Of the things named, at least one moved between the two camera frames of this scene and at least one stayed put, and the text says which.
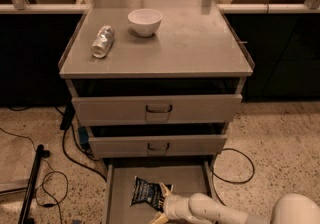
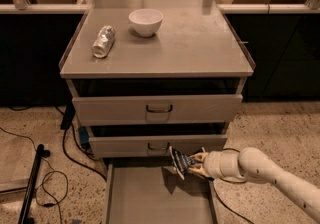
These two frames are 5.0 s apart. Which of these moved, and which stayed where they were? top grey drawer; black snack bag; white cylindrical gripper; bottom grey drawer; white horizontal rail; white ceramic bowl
Moved: white cylindrical gripper; black snack bag
Stayed: top grey drawer; white horizontal rail; bottom grey drawer; white ceramic bowl
